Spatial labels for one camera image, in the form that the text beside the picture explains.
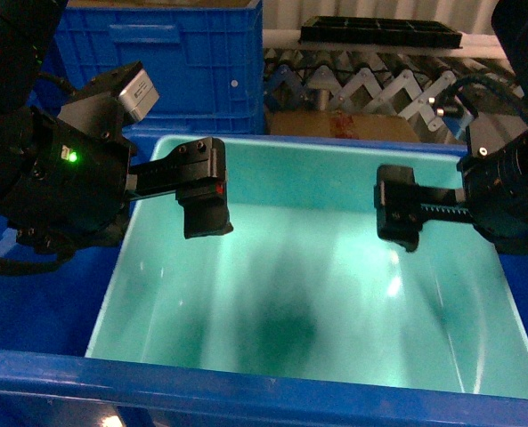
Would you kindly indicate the blue plastic crate behind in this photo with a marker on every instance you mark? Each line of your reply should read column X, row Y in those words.
column 205, row 58

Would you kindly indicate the expandable roller conveyor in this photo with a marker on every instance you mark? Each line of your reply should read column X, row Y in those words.
column 391, row 81

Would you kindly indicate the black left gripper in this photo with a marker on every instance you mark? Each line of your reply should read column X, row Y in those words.
column 69, row 191

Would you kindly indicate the turquoise plastic bin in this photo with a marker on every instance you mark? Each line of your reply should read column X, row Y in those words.
column 303, row 287

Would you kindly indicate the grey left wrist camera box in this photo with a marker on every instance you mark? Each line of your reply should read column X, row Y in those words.
column 139, row 95

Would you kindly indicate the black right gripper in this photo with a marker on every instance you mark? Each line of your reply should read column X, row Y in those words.
column 495, row 199

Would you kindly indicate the brown cardboard box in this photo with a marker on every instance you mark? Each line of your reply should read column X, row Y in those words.
column 340, row 125

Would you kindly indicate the black compartment tray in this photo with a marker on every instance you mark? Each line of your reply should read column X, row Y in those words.
column 380, row 31

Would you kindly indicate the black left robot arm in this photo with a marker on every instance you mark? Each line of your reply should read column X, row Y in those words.
column 26, row 32

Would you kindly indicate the dark blue plastic crate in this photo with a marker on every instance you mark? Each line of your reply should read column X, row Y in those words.
column 47, row 378

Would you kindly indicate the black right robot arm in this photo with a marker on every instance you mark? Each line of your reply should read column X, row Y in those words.
column 510, row 24

